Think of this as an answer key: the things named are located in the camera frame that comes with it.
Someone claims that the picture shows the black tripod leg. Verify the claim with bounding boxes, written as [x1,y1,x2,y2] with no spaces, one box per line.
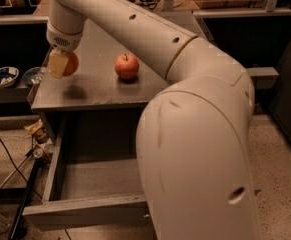
[7,160,41,240]

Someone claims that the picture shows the orange fruit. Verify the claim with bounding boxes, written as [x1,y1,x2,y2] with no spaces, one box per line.
[63,52,79,77]

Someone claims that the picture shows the open grey top drawer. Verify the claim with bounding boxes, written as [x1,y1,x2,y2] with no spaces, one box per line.
[25,110,258,240]

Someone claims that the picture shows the snack bag on floor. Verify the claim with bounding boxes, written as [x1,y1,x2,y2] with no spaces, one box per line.
[24,119,49,144]

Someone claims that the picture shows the grey small bowl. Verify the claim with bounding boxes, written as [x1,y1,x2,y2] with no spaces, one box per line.
[22,67,46,86]

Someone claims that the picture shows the grey cabinet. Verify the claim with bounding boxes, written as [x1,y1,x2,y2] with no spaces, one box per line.
[28,20,168,139]

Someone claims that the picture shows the red apple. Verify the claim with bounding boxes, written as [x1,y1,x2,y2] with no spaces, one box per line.
[114,54,139,80]

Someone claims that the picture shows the grey side shelf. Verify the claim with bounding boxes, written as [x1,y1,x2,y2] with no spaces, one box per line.
[247,67,279,89]

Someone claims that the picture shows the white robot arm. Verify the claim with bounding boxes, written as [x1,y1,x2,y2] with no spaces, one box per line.
[47,0,261,240]

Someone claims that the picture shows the blue white bowl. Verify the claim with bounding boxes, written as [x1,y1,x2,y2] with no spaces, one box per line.
[0,66,19,88]

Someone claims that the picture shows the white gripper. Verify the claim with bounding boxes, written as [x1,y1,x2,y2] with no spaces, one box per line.
[46,21,84,79]

